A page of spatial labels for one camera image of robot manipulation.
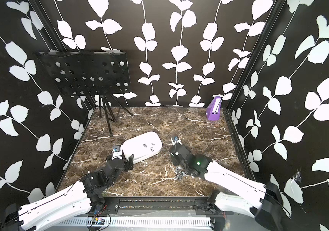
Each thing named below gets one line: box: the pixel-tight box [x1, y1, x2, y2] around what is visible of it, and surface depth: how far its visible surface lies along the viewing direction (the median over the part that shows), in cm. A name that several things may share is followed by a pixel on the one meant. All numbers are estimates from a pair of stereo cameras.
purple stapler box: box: [206, 96, 222, 121], surface depth 111 cm
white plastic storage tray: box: [120, 131, 163, 164], surface depth 97 cm
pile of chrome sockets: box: [175, 165, 187, 181], surface depth 87 cm
